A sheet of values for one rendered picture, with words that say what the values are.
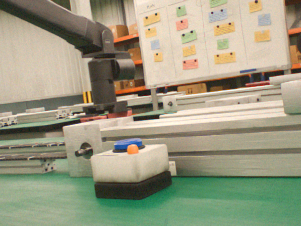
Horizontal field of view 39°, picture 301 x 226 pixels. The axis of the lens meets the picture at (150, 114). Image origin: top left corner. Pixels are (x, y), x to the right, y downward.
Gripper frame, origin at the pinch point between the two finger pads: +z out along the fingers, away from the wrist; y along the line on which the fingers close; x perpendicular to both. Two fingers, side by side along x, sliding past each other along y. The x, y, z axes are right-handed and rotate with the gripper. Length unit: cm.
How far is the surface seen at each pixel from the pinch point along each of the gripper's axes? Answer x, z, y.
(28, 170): 5.6, 2.5, -21.0
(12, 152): 36.4, 1.6, -1.3
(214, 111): -31.3, -5.0, -5.1
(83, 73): 546, -66, 587
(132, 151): -33.8, -3.2, -35.8
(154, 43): 160, -57, 275
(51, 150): 19.0, 1.3, -2.0
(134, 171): -34.0, -0.6, -36.2
